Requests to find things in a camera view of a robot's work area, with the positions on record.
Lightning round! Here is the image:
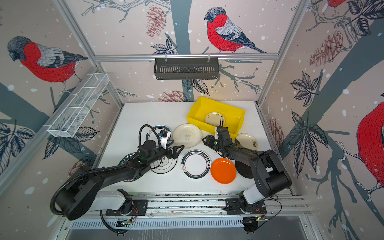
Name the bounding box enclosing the white wire mesh shelf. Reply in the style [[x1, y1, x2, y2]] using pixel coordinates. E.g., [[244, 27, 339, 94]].
[[48, 73, 110, 138]]

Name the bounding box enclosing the right thin black cable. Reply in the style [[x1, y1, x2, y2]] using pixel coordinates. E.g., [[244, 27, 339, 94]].
[[254, 196, 284, 224]]

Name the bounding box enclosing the aluminium mounting rail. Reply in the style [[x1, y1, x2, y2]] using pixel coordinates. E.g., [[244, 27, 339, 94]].
[[62, 193, 313, 218]]

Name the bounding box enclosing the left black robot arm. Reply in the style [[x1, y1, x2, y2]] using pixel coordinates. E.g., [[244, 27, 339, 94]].
[[50, 140, 185, 220]]

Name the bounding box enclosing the black wall basket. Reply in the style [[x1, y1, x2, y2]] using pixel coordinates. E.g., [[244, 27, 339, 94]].
[[154, 58, 220, 80]]

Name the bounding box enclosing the left black corrugated cable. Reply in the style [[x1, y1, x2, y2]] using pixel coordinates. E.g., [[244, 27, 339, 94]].
[[49, 124, 164, 235]]

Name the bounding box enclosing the plain cream plate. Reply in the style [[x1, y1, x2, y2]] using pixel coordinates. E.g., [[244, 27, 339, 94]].
[[172, 124, 202, 148]]

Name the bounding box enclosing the green lettered plate under arm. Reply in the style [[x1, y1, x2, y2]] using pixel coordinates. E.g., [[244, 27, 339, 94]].
[[119, 153, 147, 182]]

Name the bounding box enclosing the cream plate with black characters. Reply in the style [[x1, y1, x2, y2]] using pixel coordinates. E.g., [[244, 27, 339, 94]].
[[205, 112, 226, 127]]

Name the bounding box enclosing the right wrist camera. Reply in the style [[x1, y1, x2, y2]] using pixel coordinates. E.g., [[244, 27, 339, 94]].
[[215, 126, 226, 134]]

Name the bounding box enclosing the green red rimmed white plate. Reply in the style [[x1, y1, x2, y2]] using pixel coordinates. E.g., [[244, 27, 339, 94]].
[[181, 150, 211, 179]]

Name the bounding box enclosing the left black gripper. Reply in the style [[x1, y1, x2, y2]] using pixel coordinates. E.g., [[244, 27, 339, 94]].
[[147, 138, 185, 166]]

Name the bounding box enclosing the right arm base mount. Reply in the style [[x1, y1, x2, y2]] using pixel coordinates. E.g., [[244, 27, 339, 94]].
[[223, 198, 267, 215]]

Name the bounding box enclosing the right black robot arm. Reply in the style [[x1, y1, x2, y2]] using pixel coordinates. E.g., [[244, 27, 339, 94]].
[[202, 126, 292, 205]]

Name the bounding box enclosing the cream plate with dark patch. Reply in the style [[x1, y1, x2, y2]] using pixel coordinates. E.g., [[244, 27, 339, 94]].
[[235, 133, 259, 151]]

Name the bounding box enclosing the yellow plastic bin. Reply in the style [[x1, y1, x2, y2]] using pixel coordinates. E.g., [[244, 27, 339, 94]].
[[187, 97, 246, 140]]

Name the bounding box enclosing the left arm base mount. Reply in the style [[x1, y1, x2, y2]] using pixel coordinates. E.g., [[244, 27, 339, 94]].
[[105, 200, 149, 217]]

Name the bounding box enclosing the orange plate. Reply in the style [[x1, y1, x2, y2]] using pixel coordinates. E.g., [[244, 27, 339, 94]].
[[211, 158, 237, 184]]

